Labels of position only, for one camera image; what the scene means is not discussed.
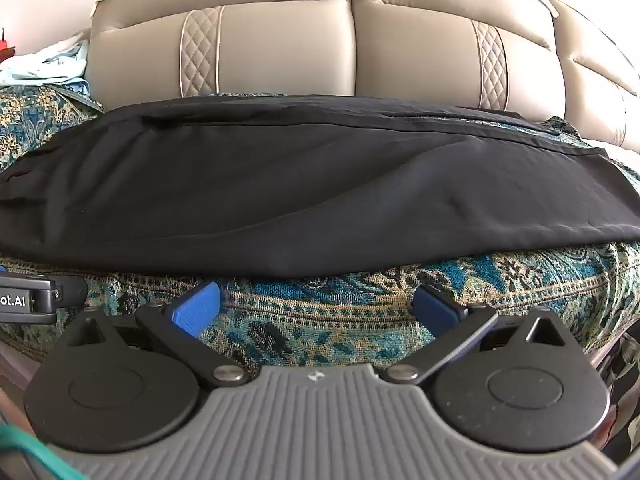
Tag black pants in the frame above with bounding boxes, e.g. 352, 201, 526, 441
0, 94, 640, 281

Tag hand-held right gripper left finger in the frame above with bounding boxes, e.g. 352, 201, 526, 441
65, 281, 251, 389

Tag teal gold patterned blanket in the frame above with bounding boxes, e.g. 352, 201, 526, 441
0, 82, 640, 386

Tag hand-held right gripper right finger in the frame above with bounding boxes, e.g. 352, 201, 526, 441
385, 284, 577, 387

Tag light blue cloth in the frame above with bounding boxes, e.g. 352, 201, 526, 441
0, 30, 93, 102

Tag beige leather sofa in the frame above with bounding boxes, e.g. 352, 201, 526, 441
85, 0, 640, 153

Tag red object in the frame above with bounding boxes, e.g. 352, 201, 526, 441
0, 27, 16, 67

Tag green cord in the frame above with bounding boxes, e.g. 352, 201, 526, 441
0, 422, 87, 480

